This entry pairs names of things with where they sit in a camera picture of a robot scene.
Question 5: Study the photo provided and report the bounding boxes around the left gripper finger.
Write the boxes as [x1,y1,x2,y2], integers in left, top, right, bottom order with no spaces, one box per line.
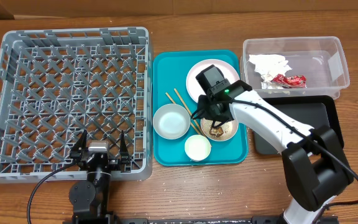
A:
[73,129,88,152]
[119,131,129,161]

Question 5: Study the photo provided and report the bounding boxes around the brown food scrap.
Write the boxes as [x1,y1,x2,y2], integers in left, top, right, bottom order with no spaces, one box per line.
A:
[209,127,224,138]

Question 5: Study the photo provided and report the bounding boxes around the pink bowl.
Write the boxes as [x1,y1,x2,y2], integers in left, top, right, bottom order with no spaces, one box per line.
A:
[200,118,239,141]

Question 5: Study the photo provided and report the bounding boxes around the small white cup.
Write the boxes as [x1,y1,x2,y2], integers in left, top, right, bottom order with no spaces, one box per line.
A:
[185,135,211,162]

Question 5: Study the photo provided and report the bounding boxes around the wooden chopstick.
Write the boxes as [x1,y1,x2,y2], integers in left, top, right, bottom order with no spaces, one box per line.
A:
[174,88,205,136]
[165,92,201,134]

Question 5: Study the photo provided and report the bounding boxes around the grey bowl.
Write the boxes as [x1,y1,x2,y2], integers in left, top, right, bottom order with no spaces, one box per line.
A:
[153,104,190,140]

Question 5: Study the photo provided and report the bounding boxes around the white napkin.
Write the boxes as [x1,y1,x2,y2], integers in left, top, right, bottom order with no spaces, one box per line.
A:
[249,54,291,89]

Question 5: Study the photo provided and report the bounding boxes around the red snack wrapper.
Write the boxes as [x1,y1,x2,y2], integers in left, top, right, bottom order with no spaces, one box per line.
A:
[272,74,306,88]

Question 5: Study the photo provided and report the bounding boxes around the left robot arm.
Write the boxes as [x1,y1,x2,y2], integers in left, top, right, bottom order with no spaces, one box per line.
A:
[69,130,131,224]

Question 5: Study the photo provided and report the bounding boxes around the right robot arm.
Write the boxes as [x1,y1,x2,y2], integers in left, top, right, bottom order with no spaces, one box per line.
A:
[192,80,354,223]

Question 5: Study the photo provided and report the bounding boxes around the large white plate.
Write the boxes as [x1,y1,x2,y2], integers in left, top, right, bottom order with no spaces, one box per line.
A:
[186,59,240,103]

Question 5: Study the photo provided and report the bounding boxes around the teal serving tray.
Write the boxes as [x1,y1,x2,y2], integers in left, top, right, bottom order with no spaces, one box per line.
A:
[152,50,249,166]

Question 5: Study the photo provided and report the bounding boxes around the grey plastic dish rack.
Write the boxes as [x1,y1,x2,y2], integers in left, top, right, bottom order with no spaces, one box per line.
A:
[0,27,153,184]

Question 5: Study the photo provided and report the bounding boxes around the clear plastic bin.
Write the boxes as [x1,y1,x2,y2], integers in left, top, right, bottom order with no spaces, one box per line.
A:
[241,36,350,99]

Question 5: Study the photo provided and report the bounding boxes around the black tray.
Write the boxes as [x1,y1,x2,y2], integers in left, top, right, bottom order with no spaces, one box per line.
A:
[265,95,344,147]

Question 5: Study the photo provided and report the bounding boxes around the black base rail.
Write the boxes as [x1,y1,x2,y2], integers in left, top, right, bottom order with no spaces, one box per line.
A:
[62,216,340,224]

